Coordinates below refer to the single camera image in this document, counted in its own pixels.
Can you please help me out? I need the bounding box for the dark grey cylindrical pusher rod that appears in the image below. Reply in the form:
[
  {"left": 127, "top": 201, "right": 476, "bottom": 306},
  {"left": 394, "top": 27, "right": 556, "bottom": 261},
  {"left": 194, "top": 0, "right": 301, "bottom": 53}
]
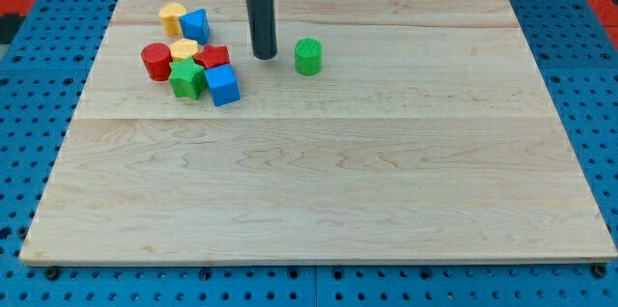
[{"left": 245, "top": 0, "right": 277, "bottom": 60}]

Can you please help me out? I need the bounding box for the red star block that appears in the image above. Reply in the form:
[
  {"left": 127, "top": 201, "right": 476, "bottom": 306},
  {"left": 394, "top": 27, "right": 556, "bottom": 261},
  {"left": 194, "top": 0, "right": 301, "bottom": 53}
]
[{"left": 192, "top": 44, "right": 230, "bottom": 70}]

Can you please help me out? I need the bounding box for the blue cube block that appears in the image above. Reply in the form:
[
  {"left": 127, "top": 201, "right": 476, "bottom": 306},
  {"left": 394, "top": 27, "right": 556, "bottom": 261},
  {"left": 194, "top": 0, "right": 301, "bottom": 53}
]
[{"left": 205, "top": 64, "right": 241, "bottom": 106}]

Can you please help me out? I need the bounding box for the green star block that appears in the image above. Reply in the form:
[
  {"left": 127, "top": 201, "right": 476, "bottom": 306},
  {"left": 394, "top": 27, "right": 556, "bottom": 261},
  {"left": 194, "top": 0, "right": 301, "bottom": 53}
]
[{"left": 168, "top": 58, "right": 208, "bottom": 99}]

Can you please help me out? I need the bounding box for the blue triangular prism block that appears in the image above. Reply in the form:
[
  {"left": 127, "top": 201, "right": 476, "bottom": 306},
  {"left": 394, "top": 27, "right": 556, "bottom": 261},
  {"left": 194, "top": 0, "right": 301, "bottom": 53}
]
[{"left": 179, "top": 9, "right": 211, "bottom": 45}]

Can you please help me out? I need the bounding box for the green cylinder block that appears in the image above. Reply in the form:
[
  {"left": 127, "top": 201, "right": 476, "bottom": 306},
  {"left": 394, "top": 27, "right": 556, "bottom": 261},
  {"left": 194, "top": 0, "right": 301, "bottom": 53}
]
[{"left": 295, "top": 38, "right": 323, "bottom": 76}]

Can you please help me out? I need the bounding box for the yellow heart-shaped block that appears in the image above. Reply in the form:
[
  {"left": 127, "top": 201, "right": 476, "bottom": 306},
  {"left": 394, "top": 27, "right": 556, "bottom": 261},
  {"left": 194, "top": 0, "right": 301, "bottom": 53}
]
[{"left": 158, "top": 2, "right": 187, "bottom": 37}]

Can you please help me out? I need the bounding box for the yellow hexagon block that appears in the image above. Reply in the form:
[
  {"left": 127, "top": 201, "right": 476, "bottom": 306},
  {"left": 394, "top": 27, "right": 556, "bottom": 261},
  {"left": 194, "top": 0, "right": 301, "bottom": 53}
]
[{"left": 169, "top": 38, "right": 200, "bottom": 61}]

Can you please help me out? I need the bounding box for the red cylinder block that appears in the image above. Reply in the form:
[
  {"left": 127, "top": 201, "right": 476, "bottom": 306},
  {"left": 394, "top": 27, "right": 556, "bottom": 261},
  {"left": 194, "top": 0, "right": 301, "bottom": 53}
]
[{"left": 140, "top": 42, "right": 173, "bottom": 81}]

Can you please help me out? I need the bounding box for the light wooden board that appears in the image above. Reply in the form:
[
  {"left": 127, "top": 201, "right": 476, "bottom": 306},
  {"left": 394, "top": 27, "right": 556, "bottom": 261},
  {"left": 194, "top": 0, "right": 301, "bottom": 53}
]
[{"left": 20, "top": 0, "right": 617, "bottom": 266}]

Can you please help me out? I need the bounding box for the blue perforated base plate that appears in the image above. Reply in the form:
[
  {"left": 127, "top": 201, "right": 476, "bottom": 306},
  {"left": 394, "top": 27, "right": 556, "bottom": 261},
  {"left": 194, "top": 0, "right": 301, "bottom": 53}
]
[{"left": 1, "top": 0, "right": 617, "bottom": 306}]

